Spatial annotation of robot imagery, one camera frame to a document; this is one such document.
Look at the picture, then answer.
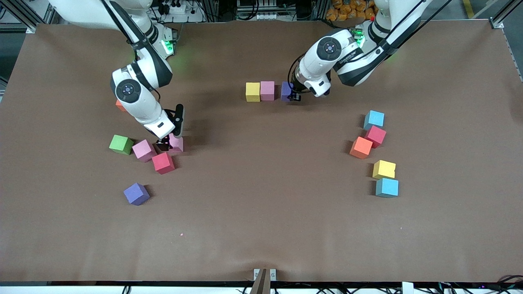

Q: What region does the table cover sheet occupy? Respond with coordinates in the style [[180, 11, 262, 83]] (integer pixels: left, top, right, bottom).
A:
[[0, 20, 523, 283]]

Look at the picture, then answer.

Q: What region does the yellow foam block chipped corner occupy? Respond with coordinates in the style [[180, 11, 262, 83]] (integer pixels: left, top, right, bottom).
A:
[[372, 160, 396, 180]]

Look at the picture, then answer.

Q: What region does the blue foam block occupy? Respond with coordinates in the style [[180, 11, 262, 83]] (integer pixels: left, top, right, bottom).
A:
[[363, 110, 385, 131], [375, 178, 399, 198]]

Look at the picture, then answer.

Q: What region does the small metal bracket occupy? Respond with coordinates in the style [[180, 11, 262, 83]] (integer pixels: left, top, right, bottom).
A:
[[253, 268, 277, 282]]

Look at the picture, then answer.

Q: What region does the aluminium frame profile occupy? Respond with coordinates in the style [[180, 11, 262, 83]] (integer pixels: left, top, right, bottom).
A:
[[488, 0, 523, 29], [0, 0, 62, 34]]

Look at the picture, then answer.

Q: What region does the black cable bundle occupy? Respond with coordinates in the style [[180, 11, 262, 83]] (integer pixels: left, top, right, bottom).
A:
[[484, 274, 523, 291]]

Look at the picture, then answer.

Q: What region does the pile of orange objects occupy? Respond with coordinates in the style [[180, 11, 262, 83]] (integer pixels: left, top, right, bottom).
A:
[[326, 0, 378, 22]]

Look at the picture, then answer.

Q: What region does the aluminium table edge rail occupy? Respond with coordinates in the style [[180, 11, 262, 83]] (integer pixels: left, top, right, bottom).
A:
[[502, 28, 523, 82]]

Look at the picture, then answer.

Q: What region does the green foam block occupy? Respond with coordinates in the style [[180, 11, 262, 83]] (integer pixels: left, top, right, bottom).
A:
[[109, 134, 134, 155]]

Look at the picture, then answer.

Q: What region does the white table edge strip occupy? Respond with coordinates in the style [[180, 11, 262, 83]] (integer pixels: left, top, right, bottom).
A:
[[0, 285, 523, 294]]

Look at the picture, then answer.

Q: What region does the grey metal rack device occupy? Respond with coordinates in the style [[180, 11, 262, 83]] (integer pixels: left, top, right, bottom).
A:
[[236, 0, 279, 21]]

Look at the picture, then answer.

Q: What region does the red foam block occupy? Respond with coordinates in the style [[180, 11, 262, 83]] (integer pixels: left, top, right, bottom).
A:
[[365, 125, 387, 149], [152, 152, 176, 175]]

